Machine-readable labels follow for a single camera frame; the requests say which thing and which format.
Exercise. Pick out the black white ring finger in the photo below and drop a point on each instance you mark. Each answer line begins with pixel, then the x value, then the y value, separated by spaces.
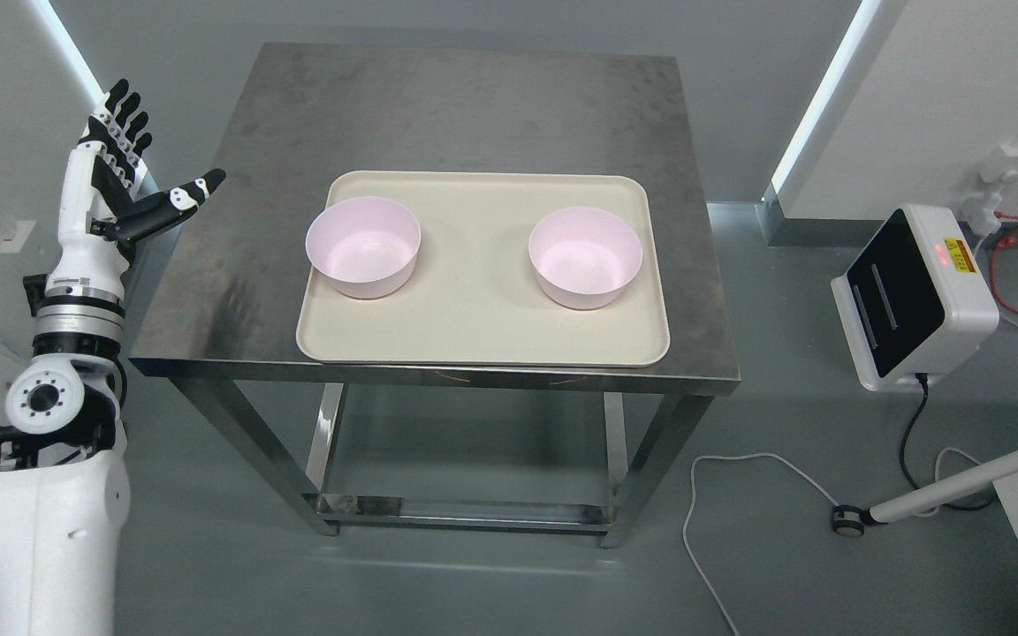
pixel 126 131

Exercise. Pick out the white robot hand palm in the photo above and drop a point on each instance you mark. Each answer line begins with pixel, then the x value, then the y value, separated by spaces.
pixel 86 259

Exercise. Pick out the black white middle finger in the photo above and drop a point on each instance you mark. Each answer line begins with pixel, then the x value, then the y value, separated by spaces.
pixel 130 106

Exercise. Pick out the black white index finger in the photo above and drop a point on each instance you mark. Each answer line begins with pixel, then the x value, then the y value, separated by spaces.
pixel 98 123

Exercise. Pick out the black white thumb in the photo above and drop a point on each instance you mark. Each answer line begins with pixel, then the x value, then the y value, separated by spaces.
pixel 137 220

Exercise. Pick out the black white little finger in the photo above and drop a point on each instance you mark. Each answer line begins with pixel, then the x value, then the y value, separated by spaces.
pixel 134 146

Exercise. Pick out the pink bowl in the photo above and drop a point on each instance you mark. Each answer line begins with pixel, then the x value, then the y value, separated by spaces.
pixel 366 247
pixel 584 257

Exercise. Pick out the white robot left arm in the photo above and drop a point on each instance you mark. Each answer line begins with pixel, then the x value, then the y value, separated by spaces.
pixel 64 489

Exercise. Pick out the steel table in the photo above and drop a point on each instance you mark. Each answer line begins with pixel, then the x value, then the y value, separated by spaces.
pixel 225 309

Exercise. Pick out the beige plastic tray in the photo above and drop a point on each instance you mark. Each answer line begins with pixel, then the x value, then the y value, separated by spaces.
pixel 473 298

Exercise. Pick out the white wheeled stand leg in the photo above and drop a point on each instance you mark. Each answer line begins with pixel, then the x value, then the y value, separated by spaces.
pixel 851 521

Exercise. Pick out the white black box device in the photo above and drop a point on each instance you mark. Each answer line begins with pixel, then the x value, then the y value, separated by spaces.
pixel 914 302

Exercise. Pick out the white wall socket plug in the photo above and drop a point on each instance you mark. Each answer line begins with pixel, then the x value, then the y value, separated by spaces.
pixel 995 174

